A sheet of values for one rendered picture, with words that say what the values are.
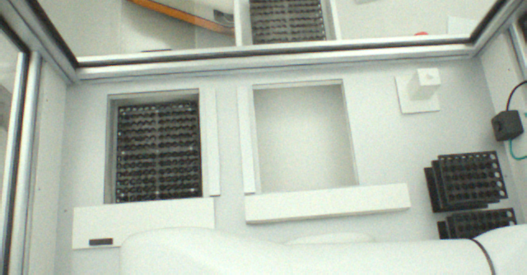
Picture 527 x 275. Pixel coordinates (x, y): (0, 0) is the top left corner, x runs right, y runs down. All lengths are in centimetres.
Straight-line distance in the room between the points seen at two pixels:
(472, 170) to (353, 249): 60
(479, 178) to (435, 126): 17
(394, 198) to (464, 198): 13
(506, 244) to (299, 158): 74
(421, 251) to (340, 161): 73
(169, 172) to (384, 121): 48
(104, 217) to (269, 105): 46
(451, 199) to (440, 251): 57
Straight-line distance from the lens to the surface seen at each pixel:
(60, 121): 108
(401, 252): 41
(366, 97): 107
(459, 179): 97
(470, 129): 111
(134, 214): 98
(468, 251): 43
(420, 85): 102
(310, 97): 118
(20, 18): 92
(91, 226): 99
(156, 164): 105
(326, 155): 113
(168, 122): 111
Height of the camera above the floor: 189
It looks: 68 degrees down
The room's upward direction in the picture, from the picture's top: 3 degrees clockwise
